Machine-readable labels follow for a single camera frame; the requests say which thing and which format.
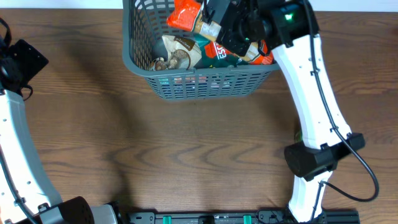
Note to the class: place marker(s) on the green lidded jar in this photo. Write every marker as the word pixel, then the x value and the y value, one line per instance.
pixel 298 136

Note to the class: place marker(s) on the orange spaghetti pasta packet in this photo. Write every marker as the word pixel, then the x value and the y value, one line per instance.
pixel 187 16

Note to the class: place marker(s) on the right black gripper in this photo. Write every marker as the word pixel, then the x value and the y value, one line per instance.
pixel 227 23

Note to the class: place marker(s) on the grey plastic lattice basket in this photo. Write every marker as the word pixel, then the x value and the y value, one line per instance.
pixel 144 24

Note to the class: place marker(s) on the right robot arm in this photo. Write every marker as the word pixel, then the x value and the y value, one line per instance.
pixel 288 31

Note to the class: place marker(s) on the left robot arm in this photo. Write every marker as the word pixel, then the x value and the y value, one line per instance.
pixel 27 194

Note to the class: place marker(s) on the beige brown snack pouch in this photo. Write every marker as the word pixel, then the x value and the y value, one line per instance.
pixel 173 52

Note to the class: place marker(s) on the green Nescafe coffee bag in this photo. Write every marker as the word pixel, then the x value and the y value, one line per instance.
pixel 214 55

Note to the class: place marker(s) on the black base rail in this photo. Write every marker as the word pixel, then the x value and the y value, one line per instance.
pixel 260 217

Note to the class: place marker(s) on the blue Kleenex tissue multipack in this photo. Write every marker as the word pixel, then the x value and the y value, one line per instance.
pixel 191 84

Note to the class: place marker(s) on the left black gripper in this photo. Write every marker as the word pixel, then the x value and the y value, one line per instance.
pixel 28 58

